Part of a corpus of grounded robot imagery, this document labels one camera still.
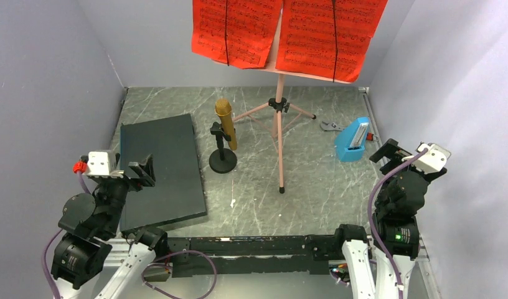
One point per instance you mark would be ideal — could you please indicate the left red sheet music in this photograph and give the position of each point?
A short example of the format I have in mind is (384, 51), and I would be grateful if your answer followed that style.
(237, 33)

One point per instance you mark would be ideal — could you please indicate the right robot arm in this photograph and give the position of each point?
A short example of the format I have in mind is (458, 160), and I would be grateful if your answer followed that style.
(380, 265)

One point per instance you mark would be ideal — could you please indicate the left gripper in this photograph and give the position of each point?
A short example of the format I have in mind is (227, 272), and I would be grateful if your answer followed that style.
(145, 171)

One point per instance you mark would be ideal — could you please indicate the black microphone desk stand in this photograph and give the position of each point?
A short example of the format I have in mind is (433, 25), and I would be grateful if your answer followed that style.
(222, 160)

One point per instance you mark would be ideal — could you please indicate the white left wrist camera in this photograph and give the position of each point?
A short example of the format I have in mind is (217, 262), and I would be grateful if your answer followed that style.
(102, 157)

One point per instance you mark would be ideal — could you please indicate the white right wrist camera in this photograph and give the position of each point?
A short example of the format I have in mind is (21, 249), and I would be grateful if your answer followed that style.
(432, 158)

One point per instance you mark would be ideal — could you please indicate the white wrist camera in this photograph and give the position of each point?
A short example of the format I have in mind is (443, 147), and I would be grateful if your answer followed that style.
(432, 158)
(102, 157)

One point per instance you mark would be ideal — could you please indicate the gold microphone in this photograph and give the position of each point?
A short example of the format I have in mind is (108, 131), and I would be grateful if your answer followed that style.
(223, 110)

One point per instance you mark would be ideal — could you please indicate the pink tripod music stand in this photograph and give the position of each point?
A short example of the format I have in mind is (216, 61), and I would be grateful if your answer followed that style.
(276, 131)

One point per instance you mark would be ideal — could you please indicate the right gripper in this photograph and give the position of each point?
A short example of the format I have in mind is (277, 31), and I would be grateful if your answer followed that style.
(390, 149)

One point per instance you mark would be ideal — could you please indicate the right red sheet music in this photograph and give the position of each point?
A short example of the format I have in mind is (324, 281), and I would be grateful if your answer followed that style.
(326, 38)

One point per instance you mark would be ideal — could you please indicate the red sheet music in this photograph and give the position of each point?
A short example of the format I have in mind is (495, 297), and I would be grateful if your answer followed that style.
(237, 33)
(326, 38)

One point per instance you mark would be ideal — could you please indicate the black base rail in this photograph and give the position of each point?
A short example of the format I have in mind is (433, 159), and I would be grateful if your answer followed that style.
(313, 254)

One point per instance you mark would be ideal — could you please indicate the red handled adjustable wrench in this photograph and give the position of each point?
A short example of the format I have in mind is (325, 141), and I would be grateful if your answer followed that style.
(325, 126)

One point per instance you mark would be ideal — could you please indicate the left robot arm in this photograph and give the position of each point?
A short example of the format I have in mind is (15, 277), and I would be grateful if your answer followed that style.
(91, 218)

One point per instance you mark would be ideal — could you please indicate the blue metronome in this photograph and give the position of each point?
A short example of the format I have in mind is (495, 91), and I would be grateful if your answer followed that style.
(350, 142)

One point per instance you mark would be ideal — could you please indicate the dark grey rack box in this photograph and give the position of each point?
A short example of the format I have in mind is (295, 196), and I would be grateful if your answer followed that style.
(178, 193)

